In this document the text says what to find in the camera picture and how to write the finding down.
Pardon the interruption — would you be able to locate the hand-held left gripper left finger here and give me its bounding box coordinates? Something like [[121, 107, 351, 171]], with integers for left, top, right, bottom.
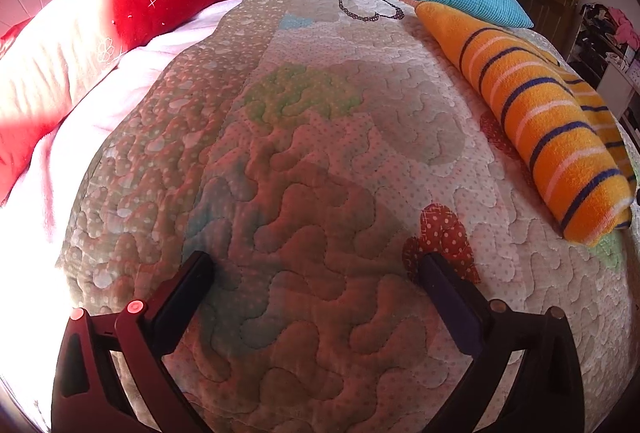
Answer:
[[50, 251, 215, 433]]

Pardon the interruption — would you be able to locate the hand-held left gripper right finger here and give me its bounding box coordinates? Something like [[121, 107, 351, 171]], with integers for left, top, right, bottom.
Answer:
[[419, 253, 587, 433]]

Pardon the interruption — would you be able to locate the yellow striped knit sweater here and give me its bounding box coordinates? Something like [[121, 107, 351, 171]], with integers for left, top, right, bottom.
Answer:
[[415, 0, 639, 247]]

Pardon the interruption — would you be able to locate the patchwork quilted bedspread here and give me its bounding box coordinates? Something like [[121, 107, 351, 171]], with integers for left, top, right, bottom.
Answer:
[[55, 0, 640, 433]]

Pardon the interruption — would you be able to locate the white bed sheet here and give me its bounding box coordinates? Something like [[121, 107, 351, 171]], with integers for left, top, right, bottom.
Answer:
[[0, 0, 351, 419]]

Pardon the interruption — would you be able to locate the cluttered storage rack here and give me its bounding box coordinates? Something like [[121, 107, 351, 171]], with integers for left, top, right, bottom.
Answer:
[[566, 2, 640, 135]]

